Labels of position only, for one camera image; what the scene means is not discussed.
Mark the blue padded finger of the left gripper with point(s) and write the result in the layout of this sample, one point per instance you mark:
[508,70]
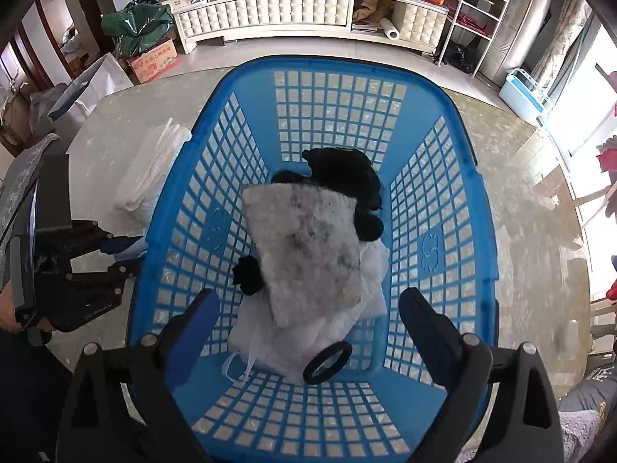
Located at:
[116,245]
[124,269]

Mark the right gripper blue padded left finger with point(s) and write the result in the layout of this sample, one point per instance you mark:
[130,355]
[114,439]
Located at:
[120,406]

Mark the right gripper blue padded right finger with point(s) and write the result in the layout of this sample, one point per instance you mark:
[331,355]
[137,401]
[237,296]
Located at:
[523,426]

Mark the white quilted cloth bundle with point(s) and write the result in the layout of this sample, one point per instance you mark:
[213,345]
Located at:
[141,186]

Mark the white fluffy towel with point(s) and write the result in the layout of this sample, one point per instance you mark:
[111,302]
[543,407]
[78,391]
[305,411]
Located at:
[259,342]

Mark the grey stained felt pad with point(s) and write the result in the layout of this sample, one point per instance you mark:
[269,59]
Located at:
[307,247]

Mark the blue plastic laundry basket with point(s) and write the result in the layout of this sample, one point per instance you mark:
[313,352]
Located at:
[369,397]

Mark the black plush toy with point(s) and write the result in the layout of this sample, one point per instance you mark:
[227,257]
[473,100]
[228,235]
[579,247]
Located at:
[346,171]

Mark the person's left hand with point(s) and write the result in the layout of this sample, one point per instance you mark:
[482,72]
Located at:
[8,320]

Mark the grey chair with lace cover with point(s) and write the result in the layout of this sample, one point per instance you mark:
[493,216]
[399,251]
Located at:
[20,175]

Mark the small white round object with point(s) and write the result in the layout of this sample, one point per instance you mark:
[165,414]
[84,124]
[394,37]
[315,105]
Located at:
[570,336]

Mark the white paper shopping bag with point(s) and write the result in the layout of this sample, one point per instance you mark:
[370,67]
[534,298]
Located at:
[68,114]

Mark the red printed cardboard box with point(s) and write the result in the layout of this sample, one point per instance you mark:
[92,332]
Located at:
[154,62]

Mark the green plastic bag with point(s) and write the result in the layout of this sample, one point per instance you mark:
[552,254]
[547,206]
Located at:
[138,29]

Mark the white tufted TV cabinet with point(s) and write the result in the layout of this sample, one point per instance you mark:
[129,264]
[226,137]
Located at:
[419,23]

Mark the light blue storage box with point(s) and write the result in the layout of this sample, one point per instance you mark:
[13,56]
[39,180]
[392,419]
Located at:
[523,95]

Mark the white metal shelf rack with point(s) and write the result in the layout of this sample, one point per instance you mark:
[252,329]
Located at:
[470,31]

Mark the patterned curtain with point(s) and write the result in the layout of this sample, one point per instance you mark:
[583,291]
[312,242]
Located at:
[573,17]

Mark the tall silver air conditioner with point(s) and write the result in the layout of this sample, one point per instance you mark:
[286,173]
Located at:
[520,26]

